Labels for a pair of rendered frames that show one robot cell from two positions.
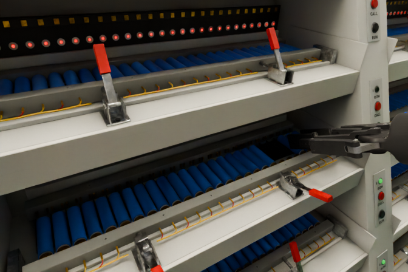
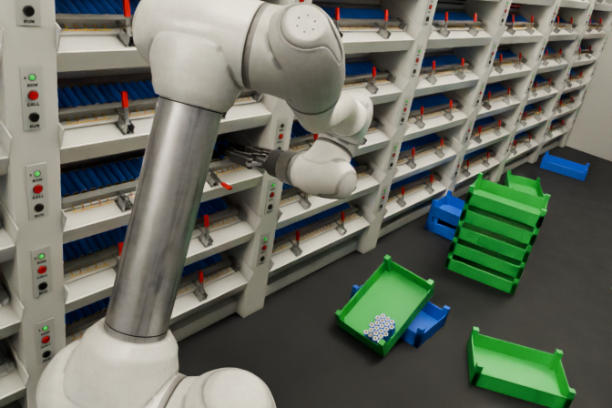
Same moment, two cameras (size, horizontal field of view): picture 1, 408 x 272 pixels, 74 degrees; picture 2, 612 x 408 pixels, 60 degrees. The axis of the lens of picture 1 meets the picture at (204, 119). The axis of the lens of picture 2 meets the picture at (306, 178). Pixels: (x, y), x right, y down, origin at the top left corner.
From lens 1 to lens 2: 0.96 m
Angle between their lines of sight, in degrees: 27
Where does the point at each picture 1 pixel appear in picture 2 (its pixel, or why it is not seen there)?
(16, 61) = not seen: hidden behind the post
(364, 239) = (255, 221)
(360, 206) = (257, 199)
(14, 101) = (74, 113)
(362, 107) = (269, 136)
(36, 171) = (89, 153)
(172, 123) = not seen: hidden behind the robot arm
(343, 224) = (245, 211)
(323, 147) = (235, 158)
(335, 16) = not seen: hidden behind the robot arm
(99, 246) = (99, 194)
